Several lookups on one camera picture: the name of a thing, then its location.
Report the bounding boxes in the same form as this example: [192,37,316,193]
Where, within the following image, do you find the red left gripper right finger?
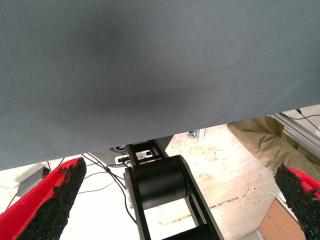
[274,162,320,240]

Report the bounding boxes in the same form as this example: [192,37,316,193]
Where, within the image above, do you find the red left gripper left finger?
[0,157,88,240]

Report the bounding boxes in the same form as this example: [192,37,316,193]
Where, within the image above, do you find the brown cardboard box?
[257,197,307,240]

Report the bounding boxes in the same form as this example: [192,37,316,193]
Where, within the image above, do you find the grey power adapter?
[15,166,51,198]

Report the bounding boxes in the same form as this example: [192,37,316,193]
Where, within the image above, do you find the tan fabric bag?
[226,115,320,176]

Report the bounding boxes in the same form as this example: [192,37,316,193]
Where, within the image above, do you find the long aluminium profile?
[271,112,320,156]

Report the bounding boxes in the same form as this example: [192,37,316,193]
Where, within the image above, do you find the white socket strip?
[114,155,132,166]

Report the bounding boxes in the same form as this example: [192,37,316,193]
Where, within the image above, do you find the short aluminium profile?
[186,127,207,142]

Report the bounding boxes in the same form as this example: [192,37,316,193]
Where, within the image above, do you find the dark grey table cloth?
[0,0,320,172]

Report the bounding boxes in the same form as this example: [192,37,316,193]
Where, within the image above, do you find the thin black floor cable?
[81,152,127,191]
[76,179,119,195]
[123,188,138,225]

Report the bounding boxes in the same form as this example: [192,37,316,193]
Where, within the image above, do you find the black frame with cylinder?
[123,139,225,240]

